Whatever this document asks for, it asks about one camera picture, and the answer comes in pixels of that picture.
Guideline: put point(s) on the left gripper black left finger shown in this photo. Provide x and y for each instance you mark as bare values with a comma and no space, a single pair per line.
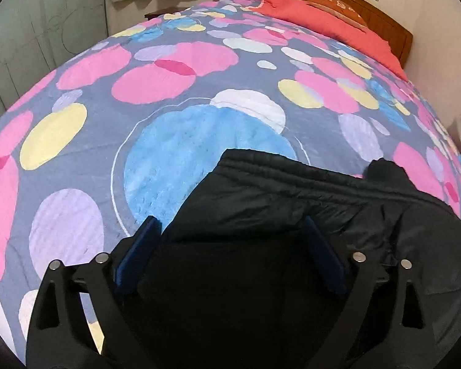
80,318

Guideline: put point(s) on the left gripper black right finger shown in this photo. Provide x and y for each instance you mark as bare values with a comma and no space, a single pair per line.
384,322

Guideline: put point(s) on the black padded jacket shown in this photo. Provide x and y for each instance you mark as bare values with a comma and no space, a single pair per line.
237,281

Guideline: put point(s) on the colourful dotted bed blanket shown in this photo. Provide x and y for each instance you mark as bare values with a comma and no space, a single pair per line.
127,129

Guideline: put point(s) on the orange patterned cushion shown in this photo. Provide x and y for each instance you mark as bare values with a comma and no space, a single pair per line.
340,10

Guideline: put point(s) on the frosted glass wardrobe door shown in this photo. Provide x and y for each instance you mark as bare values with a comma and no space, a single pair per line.
37,36

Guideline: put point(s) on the red pillow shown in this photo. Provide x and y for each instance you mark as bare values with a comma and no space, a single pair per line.
365,41

